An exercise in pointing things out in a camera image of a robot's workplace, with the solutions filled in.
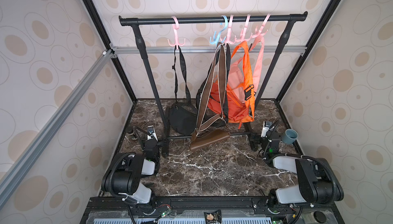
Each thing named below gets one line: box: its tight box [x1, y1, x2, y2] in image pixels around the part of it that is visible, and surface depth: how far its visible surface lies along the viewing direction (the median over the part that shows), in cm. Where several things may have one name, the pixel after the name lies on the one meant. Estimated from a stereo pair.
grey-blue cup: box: [281, 128, 299, 145], surface depth 96 cm
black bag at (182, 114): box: [167, 45, 199, 137], surface depth 99 cm
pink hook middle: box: [220, 14, 236, 46], surface depth 53 cm
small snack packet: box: [204, 209, 223, 224], surface depth 71 cm
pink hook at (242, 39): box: [234, 14, 253, 43], surface depth 61 cm
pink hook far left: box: [167, 15, 186, 50], surface depth 57 cm
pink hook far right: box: [245, 13, 271, 42], surface depth 62 cm
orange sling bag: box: [226, 40, 256, 125], surface depth 83 cm
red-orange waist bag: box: [207, 78, 236, 123], surface depth 85 cm
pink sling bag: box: [228, 36, 265, 101], surface depth 73 cm
